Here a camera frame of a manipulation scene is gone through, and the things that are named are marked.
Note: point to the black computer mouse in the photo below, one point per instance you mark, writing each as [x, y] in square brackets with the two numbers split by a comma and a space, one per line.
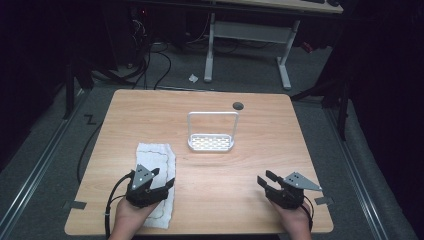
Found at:
[333, 2]

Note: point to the metal floor rail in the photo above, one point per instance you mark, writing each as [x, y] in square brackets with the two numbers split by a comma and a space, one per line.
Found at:
[36, 170]
[356, 173]

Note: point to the person's right hand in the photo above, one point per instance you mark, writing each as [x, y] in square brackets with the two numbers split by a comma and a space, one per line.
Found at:
[293, 218]

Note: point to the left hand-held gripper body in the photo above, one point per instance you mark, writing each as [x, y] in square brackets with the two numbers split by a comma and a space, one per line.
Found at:
[143, 195]

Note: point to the grey tape piece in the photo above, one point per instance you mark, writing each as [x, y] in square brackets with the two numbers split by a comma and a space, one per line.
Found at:
[324, 200]
[78, 205]

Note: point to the black keyboard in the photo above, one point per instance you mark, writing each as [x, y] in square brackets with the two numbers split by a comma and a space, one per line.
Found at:
[313, 1]

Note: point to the person's left hand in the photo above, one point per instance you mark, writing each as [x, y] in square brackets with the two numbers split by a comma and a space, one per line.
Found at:
[135, 215]

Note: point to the white towel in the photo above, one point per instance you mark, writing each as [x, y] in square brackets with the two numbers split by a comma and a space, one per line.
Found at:
[160, 156]

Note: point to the black table grommet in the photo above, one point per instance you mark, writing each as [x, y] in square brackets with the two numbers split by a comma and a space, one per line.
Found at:
[238, 106]

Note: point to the white-legged wooden desk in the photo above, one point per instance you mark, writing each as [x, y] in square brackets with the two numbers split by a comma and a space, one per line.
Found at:
[250, 31]

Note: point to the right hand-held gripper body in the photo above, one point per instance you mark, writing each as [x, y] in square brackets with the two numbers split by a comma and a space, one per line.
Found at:
[289, 193]

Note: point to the crumpled white paper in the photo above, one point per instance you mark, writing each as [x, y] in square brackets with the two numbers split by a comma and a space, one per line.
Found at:
[193, 78]

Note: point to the black metal stand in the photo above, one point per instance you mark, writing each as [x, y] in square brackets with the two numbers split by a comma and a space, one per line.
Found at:
[69, 90]
[342, 110]

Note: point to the small red object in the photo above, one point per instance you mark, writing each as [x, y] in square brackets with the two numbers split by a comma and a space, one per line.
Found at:
[307, 47]

